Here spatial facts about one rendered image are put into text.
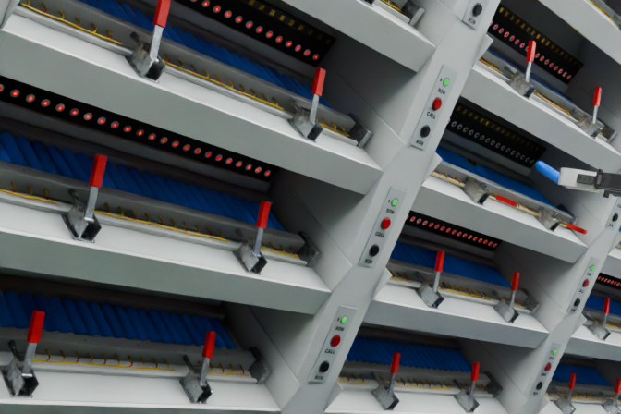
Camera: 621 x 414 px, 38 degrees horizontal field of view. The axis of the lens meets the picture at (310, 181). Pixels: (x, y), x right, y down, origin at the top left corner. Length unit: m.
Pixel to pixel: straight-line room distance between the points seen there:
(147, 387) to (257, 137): 0.35
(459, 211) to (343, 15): 0.46
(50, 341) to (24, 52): 0.38
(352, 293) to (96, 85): 0.55
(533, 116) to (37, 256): 0.88
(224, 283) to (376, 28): 0.38
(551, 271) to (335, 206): 0.70
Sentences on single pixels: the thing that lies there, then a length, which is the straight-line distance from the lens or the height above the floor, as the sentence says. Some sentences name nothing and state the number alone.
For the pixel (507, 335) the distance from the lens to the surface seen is 1.76.
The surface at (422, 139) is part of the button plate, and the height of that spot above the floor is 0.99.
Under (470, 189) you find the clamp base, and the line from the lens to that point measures 1.50.
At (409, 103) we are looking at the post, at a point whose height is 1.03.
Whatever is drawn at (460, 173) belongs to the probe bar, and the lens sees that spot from 1.50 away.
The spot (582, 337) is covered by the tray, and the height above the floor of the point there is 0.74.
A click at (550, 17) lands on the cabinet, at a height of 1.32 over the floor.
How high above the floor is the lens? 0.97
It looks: 4 degrees down
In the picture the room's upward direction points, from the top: 23 degrees clockwise
